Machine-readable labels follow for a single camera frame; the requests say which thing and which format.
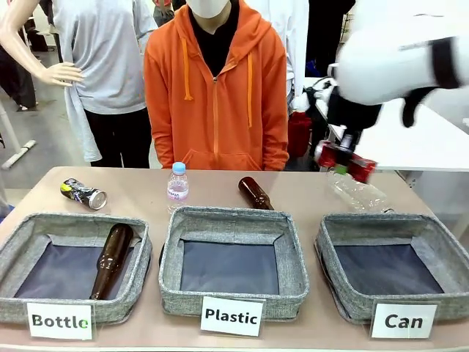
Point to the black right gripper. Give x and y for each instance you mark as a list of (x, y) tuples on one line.
[(353, 111)]

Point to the red drink can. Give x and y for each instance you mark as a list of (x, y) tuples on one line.
[(362, 166)]

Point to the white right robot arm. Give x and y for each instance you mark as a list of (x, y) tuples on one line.
[(384, 55)]

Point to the grey fabric basket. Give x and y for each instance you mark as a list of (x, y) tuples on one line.
[(234, 220), (33, 227), (366, 223)]

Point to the white Can label sign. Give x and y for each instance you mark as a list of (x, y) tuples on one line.
[(403, 321)]

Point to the dented black drink can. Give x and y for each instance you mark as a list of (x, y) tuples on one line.
[(83, 193)]

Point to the crushed clear plastic bottle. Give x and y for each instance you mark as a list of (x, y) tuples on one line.
[(361, 196)]

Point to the red bag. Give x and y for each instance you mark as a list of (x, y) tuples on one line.
[(298, 133)]

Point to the white side table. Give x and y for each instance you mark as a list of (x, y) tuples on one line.
[(417, 146)]

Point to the brown glass bottle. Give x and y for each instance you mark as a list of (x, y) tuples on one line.
[(254, 193), (110, 260)]

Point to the white garment on mannequin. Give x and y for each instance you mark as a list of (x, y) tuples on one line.
[(293, 36)]

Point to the person in orange hoodie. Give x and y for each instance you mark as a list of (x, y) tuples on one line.
[(220, 117)]

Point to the small blue-capped water bottle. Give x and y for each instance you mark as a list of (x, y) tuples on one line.
[(178, 188)]

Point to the white Plastic label sign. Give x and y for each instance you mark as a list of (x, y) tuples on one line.
[(231, 316)]

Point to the white face mask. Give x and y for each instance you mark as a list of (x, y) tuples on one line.
[(210, 7)]

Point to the black mannequin trousers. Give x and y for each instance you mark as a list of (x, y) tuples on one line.
[(117, 137)]

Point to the mannequin in grey shirt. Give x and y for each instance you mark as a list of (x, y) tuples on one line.
[(106, 55)]

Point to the white Bottle label sign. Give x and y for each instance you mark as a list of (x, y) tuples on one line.
[(60, 321)]

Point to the white desk leg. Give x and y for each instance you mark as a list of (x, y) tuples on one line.
[(12, 146)]

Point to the beige mannequin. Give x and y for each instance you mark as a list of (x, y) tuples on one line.
[(22, 40)]

